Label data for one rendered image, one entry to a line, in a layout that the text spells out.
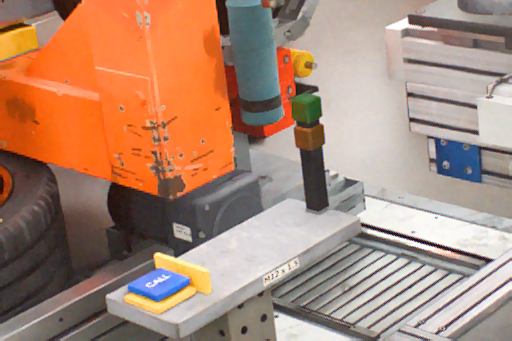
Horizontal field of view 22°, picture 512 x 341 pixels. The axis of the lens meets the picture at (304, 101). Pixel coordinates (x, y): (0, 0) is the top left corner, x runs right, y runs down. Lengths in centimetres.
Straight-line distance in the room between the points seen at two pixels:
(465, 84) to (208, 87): 45
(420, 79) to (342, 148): 165
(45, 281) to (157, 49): 50
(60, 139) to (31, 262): 24
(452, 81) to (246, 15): 59
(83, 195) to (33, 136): 123
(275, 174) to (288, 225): 82
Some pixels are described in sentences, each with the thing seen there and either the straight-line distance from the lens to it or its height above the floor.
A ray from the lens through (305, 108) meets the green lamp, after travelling 218.
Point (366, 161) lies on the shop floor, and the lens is 366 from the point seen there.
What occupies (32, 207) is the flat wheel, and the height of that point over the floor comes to 50.
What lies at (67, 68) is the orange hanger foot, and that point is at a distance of 236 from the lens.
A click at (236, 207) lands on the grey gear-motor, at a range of 254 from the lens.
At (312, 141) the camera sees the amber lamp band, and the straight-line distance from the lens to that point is 220.
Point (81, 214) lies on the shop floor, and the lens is 358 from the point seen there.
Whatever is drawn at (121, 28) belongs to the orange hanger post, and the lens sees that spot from 216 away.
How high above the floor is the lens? 138
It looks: 19 degrees down
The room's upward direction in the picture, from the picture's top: 7 degrees counter-clockwise
